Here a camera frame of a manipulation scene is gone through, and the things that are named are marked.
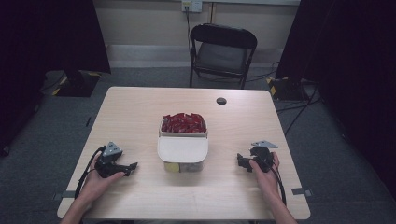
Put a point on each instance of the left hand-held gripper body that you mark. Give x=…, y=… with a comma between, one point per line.
x=107, y=167

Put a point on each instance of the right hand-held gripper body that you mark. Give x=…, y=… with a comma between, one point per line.
x=263, y=157

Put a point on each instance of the clear container with white lid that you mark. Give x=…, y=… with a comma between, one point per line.
x=182, y=149

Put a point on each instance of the person's left hand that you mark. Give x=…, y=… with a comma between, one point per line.
x=96, y=185

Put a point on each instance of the person's right hand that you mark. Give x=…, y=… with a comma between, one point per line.
x=267, y=180

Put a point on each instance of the grey tape strip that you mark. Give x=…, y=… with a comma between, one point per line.
x=63, y=195
x=301, y=191

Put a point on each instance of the pile of red packets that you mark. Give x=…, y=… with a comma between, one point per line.
x=183, y=123

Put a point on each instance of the black stand base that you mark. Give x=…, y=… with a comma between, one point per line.
x=286, y=88
x=77, y=84

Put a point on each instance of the black folding chair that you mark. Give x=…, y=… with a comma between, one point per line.
x=222, y=56

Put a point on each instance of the dark curtain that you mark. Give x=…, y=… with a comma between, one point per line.
x=351, y=62
x=46, y=46

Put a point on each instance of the white wall socket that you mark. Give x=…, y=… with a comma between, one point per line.
x=192, y=5

